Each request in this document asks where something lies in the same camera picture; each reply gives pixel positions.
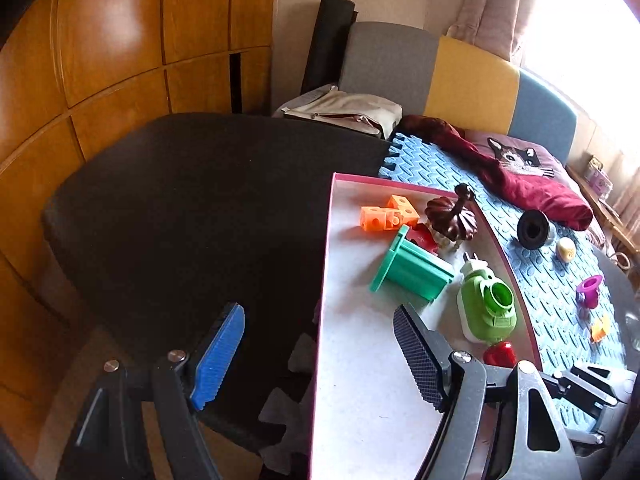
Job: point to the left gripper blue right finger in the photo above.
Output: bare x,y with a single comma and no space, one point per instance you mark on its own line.
431,361

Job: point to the teal plastic spool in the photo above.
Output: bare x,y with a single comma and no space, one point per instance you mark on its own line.
413,268

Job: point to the orange curved toy piece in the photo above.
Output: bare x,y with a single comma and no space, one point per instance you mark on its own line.
600,328

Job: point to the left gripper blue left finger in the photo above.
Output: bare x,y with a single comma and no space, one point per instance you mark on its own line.
210,361

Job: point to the pink white cardboard tray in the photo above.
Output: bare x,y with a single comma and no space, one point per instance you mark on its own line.
370,419

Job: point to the purple cat pillow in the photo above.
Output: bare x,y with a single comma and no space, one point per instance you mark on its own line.
518,156

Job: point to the yellow perforated oval case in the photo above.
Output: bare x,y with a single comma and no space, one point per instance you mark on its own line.
565,249

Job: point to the blue foam puzzle mat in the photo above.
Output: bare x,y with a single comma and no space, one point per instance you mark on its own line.
547,285

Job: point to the pink curtain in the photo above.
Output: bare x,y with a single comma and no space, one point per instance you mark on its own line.
496,26

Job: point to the green plug-in device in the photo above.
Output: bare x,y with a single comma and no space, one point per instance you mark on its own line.
486,304

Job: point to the purple box on table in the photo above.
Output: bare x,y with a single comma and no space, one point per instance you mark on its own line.
597,179

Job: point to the wooden wardrobe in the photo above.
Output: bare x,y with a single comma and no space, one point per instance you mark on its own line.
76,76

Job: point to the red metal flashlight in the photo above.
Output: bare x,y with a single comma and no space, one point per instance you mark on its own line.
500,354

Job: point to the black clear filter canister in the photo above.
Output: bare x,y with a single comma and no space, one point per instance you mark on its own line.
535,230

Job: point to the orange toy block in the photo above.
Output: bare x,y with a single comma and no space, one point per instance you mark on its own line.
398,212

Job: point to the wooden side table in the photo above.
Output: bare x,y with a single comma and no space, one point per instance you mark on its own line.
626,250

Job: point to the red puzzle piece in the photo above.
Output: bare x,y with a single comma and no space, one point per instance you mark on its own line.
421,236

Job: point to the magenta plastic cup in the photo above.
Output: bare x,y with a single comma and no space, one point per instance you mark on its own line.
587,292

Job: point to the dark red blanket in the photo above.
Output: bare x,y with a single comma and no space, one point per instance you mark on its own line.
526,191

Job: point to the black rolled mat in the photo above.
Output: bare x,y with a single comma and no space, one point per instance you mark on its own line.
328,43

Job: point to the beige folded cloth bag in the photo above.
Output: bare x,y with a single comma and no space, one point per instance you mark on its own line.
365,113

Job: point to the grey yellow blue headboard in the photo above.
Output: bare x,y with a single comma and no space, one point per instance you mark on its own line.
442,77

